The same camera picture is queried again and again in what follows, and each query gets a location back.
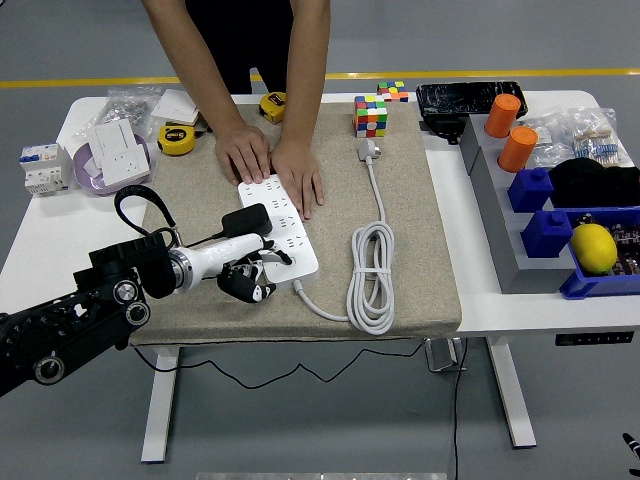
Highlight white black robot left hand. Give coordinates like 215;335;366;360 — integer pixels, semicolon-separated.
187;232;294;305

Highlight grey stepped box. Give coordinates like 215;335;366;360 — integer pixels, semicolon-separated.
458;113;576;295

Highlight black table control panel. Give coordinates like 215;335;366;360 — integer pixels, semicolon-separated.
554;330;635;346

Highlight person's right hand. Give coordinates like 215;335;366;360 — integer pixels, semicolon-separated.
214;123;272;187

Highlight black plug adapter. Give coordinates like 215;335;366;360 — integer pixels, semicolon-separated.
221;203;274;239

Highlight round yellow tape measure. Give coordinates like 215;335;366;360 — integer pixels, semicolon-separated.
157;124;211;157

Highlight white wall switch plate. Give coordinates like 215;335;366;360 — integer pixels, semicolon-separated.
150;88;201;126

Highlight white table leg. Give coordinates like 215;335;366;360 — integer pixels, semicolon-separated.
484;335;537;448
140;344;181;464

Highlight clear bag of resistors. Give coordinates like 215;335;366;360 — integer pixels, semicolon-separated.
570;107;635;167

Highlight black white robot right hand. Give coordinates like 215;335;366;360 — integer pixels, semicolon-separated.
622;432;640;477

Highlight person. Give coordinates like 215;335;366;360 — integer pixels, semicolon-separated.
185;0;296;95

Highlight blue plastic bin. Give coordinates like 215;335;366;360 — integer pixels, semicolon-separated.
559;205;640;301

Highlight black cloth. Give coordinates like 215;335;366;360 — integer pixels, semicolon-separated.
548;157;640;209

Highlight white power strip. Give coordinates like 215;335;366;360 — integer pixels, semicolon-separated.
237;173;320;285

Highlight clear plastic parts bag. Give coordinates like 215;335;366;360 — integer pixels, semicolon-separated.
520;114;577;169

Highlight white wall socket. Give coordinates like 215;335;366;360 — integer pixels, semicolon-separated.
101;147;152;187

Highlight square yellow tape measure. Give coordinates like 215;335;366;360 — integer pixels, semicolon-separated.
258;91;288;125

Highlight large colourful puzzle cube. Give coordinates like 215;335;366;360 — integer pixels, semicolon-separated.
353;94;389;139

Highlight white power cord with plug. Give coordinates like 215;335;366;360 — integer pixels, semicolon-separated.
292;138;396;335

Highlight white circuit breaker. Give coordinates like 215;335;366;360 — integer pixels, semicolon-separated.
18;143;73;197

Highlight yellow lemon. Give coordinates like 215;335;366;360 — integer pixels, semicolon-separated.
569;222;619;275

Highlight black tray in plastic wrap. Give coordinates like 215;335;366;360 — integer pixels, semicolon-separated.
415;81;530;121

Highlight orange cylinder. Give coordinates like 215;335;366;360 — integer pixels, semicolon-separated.
497;125;540;174
483;93;523;139

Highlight small colourful puzzle cube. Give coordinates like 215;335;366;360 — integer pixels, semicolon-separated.
376;80;410;104

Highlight purple bowl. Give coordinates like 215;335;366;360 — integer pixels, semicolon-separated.
73;133;152;196

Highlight thin black adapter cord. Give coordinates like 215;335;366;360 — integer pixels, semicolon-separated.
132;230;430;391

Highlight black hanging cable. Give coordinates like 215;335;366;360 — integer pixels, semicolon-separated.
452;337;469;480

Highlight circuit boards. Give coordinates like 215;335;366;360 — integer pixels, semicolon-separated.
575;212;640;276

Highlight blue block with knob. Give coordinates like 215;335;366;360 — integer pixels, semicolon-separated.
507;167;555;214
521;209;574;259

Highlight white switch panel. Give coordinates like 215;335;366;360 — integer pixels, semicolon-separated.
93;118;140;169

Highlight person's left hand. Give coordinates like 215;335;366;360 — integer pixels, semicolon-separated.
269;137;326;222

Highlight clear bag of screws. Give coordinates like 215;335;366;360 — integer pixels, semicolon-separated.
73;85;163;141

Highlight grey-brown mat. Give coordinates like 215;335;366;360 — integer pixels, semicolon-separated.
130;102;462;346

